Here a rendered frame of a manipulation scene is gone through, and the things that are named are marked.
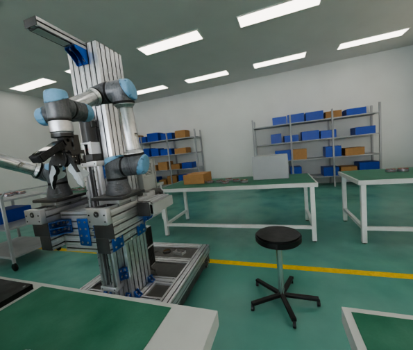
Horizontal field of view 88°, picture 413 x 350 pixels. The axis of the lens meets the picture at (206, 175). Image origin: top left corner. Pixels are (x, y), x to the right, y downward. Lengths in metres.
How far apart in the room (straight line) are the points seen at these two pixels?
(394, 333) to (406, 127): 6.95
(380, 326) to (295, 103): 6.52
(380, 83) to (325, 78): 1.28
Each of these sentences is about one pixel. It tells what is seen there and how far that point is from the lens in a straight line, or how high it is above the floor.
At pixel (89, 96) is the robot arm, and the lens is 1.28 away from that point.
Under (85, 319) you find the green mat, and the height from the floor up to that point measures 0.75.
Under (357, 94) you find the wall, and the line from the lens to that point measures 7.28.
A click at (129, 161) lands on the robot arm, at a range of 1.30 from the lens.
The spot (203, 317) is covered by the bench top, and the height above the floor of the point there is 0.75.
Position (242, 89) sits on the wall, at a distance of 7.21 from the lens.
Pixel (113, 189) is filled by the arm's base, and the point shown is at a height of 1.07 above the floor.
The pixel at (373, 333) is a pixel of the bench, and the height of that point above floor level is 0.75.
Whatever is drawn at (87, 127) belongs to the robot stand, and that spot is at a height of 1.47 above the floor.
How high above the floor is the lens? 1.23
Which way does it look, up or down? 6 degrees down
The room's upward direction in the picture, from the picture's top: 6 degrees counter-clockwise
